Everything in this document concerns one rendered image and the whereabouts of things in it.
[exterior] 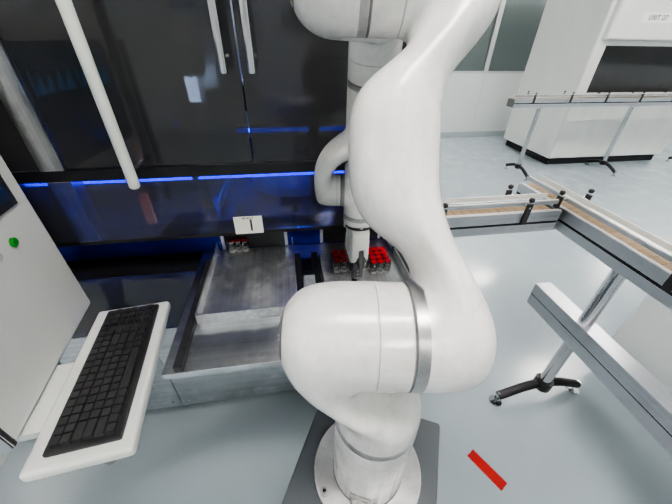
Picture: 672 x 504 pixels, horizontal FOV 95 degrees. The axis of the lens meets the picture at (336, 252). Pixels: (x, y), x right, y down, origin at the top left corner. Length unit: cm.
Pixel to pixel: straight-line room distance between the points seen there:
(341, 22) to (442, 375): 38
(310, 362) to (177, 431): 151
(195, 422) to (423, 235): 160
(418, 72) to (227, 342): 70
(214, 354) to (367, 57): 69
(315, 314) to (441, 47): 28
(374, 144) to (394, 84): 6
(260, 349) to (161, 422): 111
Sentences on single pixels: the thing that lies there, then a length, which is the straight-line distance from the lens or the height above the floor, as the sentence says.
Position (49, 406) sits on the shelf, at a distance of 102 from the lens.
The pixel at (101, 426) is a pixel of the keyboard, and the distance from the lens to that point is 88.
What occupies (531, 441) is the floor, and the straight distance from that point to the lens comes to 187.
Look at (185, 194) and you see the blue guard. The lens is 98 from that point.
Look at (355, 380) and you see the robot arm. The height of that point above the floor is 123.
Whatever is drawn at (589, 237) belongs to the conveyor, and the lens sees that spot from 150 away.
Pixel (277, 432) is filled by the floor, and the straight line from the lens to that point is 167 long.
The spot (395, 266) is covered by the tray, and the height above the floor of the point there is 88.
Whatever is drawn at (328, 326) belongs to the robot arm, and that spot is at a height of 127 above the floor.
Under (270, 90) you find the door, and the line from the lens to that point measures 87.
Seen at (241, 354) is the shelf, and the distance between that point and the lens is 80.
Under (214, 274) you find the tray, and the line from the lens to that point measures 104.
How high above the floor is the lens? 150
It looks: 35 degrees down
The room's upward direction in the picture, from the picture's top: 1 degrees clockwise
